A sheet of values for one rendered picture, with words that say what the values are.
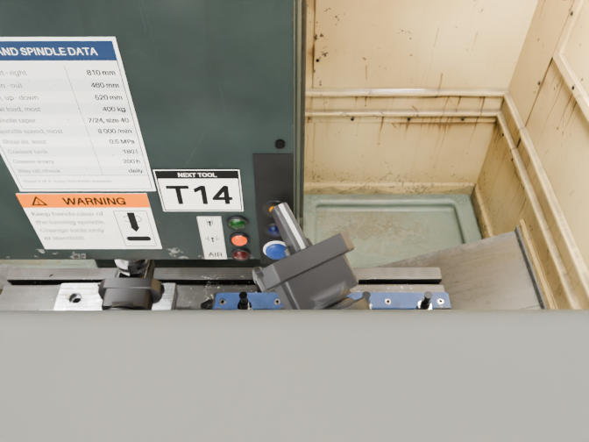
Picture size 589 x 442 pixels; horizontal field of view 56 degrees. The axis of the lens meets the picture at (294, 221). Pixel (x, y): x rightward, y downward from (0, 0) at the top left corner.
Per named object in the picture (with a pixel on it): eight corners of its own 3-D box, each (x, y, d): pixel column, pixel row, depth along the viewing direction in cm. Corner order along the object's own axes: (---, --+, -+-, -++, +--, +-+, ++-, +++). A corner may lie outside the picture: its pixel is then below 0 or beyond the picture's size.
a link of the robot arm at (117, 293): (159, 270, 106) (148, 324, 98) (167, 298, 113) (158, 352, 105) (93, 270, 106) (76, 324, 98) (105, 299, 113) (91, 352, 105)
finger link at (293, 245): (280, 202, 65) (304, 250, 64) (275, 210, 68) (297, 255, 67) (269, 207, 64) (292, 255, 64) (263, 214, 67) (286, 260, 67)
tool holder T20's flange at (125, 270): (149, 249, 113) (146, 241, 111) (150, 273, 109) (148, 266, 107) (117, 254, 112) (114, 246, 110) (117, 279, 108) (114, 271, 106)
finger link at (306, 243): (275, 210, 68) (297, 255, 67) (280, 202, 65) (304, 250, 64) (287, 204, 68) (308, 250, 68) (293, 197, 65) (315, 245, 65)
